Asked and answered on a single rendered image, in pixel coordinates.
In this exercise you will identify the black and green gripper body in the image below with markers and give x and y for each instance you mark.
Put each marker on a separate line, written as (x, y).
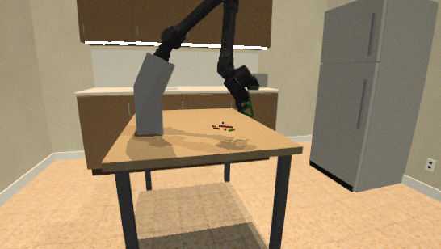
(238, 101)

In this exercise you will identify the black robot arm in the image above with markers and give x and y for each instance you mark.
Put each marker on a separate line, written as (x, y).
(173, 37)

